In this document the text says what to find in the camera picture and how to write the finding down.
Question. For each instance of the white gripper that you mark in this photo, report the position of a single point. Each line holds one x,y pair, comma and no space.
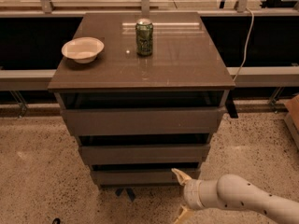
190,193

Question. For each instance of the grey drawer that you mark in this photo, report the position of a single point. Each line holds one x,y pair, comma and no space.
134,178
88,122
142,154

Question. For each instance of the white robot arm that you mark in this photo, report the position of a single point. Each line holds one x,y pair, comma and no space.
232,192

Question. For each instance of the grey drawer cabinet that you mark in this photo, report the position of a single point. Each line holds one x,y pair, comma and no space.
184,70

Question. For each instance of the blue tape cross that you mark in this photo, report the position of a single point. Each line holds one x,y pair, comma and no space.
129,191

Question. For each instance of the cardboard box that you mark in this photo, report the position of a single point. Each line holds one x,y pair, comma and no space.
292,118

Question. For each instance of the green soda can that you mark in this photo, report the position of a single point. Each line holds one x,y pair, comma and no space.
144,37

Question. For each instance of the white bowl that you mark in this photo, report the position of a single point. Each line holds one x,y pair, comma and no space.
83,49

